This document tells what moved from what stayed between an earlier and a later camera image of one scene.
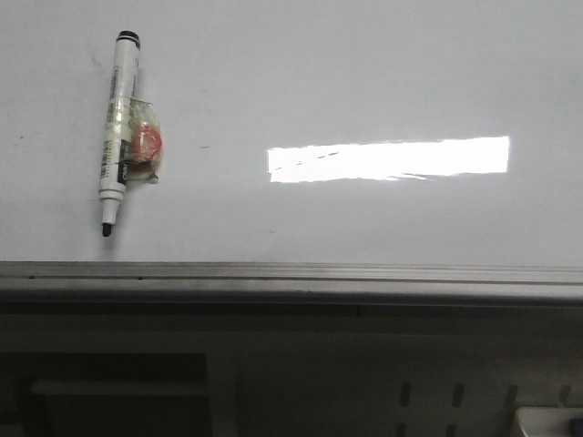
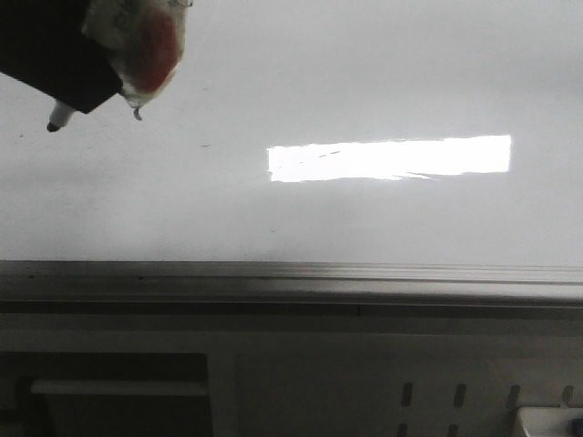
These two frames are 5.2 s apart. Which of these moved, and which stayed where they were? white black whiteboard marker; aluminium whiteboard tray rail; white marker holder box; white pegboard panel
Moved: white black whiteboard marker
Stayed: white marker holder box; aluminium whiteboard tray rail; white pegboard panel
